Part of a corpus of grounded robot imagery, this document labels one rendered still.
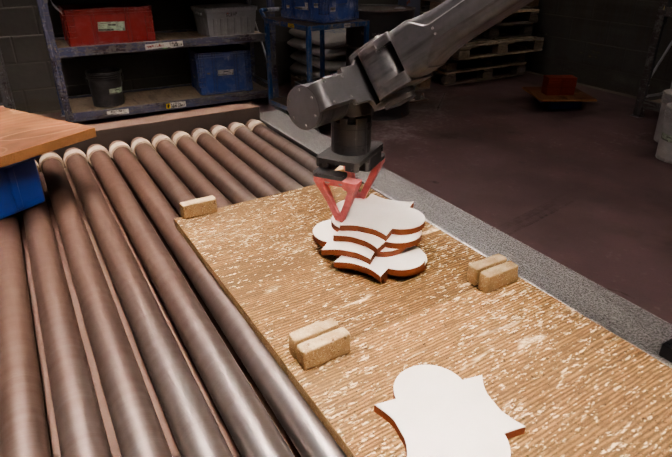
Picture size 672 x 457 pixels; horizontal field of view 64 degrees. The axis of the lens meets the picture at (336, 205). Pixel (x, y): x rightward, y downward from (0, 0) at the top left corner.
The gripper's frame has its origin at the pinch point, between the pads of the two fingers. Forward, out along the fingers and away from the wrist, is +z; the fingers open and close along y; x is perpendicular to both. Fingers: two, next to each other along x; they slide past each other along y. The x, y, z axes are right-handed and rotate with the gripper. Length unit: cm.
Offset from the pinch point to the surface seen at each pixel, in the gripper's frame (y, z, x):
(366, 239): 6.7, 1.1, 5.5
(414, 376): 26.0, 4.1, 18.7
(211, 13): -323, 17, -268
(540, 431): 26.9, 5.0, 31.2
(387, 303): 14.1, 5.1, 11.4
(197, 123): -40, 6, -60
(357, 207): -0.2, 0.1, 1.2
